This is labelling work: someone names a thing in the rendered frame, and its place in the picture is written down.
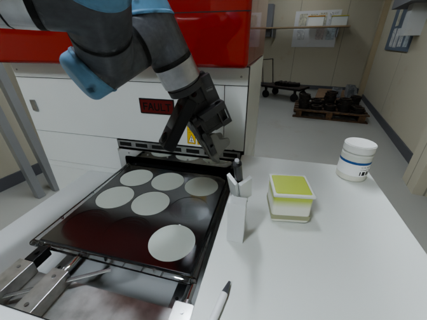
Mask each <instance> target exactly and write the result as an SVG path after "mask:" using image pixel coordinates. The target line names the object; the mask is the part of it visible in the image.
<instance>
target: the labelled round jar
mask: <svg viewBox="0 0 427 320"><path fill-rule="evenodd" d="M376 150H377V144H376V143H374V142H373V141H370V140H367V139H364V138H355V137H351V138H347V139H345V141H344V145H343V148H342V151H341V155H340V158H339V161H338V164H337V168H336V171H335V172H336V174H337V175H338V176H339V177H341V178H342V179H345V180H347V181H350V182H362V181H364V180H365V179H366V177H367V174H368V172H369V169H370V166H371V164H372V160H373V158H374V154H375V153H376Z"/></svg>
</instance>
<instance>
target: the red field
mask: <svg viewBox="0 0 427 320"><path fill-rule="evenodd" d="M140 105H141V110H142V112H153V113H162V114H172V112H173V103H172V101H162V100H142V99H140Z"/></svg>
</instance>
